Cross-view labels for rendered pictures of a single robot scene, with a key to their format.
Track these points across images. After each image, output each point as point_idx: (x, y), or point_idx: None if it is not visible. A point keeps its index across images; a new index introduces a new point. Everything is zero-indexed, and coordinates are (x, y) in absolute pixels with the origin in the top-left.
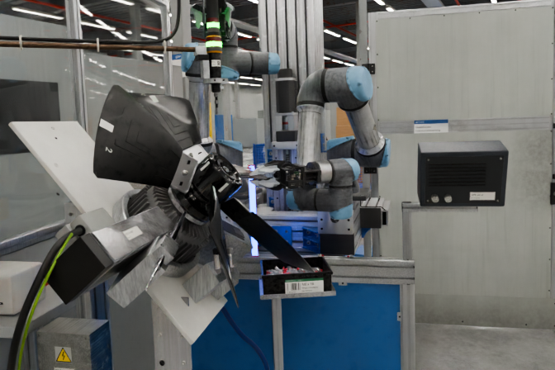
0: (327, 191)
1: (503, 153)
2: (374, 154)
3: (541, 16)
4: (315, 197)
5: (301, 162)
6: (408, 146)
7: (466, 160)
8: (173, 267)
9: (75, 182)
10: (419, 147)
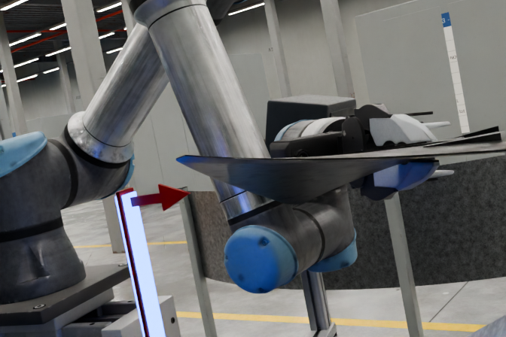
0: (317, 204)
1: (355, 101)
2: (129, 159)
3: None
4: (319, 226)
5: (254, 143)
6: None
7: (345, 116)
8: None
9: None
10: (297, 102)
